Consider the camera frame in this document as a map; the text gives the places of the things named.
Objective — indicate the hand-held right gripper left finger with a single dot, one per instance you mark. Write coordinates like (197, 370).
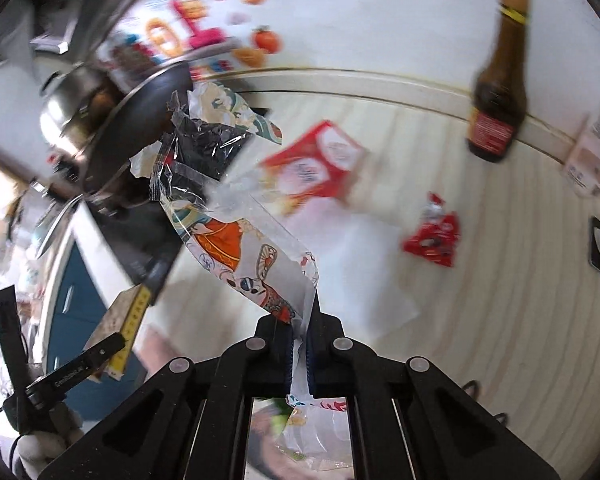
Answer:
(288, 356)

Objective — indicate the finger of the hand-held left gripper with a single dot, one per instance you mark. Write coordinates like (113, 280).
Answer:
(75, 372)
(11, 340)

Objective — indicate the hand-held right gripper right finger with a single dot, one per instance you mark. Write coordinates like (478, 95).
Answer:
(310, 357)

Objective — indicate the colourful printed plastic wrapper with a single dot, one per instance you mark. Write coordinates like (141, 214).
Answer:
(220, 240)

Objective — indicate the beige box with yellow edge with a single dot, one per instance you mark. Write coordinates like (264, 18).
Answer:
(117, 325)

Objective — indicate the blue cabinet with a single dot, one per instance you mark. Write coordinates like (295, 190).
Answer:
(72, 300)

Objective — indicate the white paper napkin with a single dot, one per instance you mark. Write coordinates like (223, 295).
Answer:
(365, 270)

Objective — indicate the black cooktop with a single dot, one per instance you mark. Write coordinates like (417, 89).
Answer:
(140, 245)

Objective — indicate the small red crumpled wrapper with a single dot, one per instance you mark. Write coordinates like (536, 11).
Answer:
(435, 237)

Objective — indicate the red and white snack packet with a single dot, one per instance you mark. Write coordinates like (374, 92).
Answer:
(315, 165)

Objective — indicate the stainless steel pot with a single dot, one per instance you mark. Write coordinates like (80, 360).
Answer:
(75, 105)

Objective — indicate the black frying pan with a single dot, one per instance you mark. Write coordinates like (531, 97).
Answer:
(140, 120)

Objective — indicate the brown sauce bottle red label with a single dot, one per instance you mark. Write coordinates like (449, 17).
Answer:
(497, 105)

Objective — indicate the grey range hood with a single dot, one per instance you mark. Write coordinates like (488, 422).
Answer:
(65, 10)

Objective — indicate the pale printed packet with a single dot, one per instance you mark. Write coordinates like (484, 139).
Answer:
(595, 155)

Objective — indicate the colourful wall sticker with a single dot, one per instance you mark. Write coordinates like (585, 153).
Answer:
(190, 25)

